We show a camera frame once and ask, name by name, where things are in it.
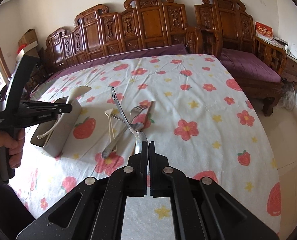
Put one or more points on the floral white tablecloth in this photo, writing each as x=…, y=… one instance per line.
x=200, y=120

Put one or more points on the purple seat cushion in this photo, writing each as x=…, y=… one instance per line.
x=247, y=65

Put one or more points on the plastic bag on floor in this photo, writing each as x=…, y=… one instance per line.
x=288, y=98

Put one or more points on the carved wooden armchair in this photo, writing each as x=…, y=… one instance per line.
x=234, y=29

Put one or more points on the carved wooden sofa bench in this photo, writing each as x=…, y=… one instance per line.
x=98, y=32

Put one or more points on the red calendar card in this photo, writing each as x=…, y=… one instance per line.
x=263, y=31

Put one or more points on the steel fork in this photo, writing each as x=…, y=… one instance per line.
x=136, y=111

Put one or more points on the grey metal utensil box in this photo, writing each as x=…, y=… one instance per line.
x=54, y=145

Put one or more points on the light bamboo chopstick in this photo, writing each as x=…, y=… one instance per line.
x=111, y=132

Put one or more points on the large steel spoon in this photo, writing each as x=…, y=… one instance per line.
x=124, y=117

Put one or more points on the small steel spoon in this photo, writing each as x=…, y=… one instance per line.
x=137, y=126

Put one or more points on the steel table knife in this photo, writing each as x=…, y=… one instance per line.
x=104, y=154

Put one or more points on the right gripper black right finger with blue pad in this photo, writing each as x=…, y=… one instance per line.
x=202, y=209

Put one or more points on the cardboard boxes stack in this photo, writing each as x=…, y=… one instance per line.
x=27, y=45

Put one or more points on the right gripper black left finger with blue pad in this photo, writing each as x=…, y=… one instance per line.
x=95, y=208

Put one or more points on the person's left hand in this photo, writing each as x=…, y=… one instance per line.
x=15, y=146

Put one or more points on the wooden side table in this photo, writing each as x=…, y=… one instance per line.
x=289, y=74

